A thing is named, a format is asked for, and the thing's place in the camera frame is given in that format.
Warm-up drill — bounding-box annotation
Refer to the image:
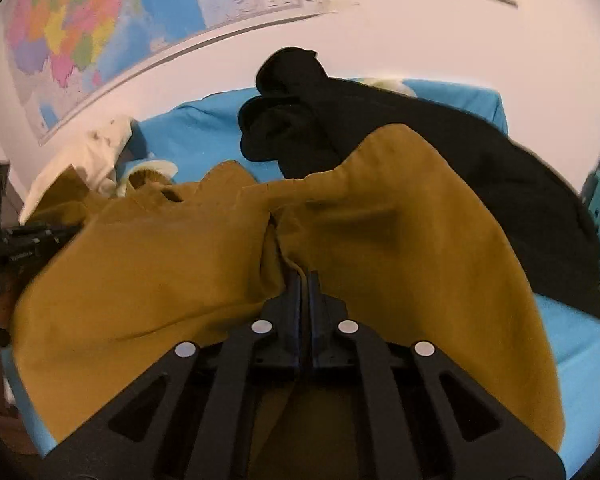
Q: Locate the blue printed bed sheet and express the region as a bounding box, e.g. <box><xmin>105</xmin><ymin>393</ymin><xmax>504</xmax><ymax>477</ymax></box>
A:
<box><xmin>0</xmin><ymin>77</ymin><xmax>600</xmax><ymax>480</ymax></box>

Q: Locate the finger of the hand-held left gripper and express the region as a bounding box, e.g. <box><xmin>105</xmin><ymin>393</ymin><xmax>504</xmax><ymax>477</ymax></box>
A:
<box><xmin>2</xmin><ymin>222</ymin><xmax>83</xmax><ymax>263</ymax></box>

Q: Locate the colourful wall map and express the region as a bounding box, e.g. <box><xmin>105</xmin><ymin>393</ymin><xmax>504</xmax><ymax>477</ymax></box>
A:
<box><xmin>0</xmin><ymin>0</ymin><xmax>331</xmax><ymax>146</ymax></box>

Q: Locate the olive brown jacket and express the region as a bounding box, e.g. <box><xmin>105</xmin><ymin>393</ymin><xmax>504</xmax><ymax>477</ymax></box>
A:
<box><xmin>10</xmin><ymin>124</ymin><xmax>566</xmax><ymax>480</ymax></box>

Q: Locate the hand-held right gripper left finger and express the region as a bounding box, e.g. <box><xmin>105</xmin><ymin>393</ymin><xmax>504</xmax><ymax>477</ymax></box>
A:
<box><xmin>40</xmin><ymin>269</ymin><xmax>303</xmax><ymax>480</ymax></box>

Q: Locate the cream garment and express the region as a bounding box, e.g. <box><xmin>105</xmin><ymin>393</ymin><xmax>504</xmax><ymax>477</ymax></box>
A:
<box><xmin>19</xmin><ymin>115</ymin><xmax>141</xmax><ymax>223</ymax></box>

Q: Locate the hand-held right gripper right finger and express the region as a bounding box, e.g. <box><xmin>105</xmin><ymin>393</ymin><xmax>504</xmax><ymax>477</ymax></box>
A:
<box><xmin>307</xmin><ymin>270</ymin><xmax>567</xmax><ymax>480</ymax></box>

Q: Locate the black garment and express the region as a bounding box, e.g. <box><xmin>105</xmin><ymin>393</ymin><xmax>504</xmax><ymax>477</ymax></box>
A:
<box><xmin>238</xmin><ymin>47</ymin><xmax>600</xmax><ymax>318</ymax></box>

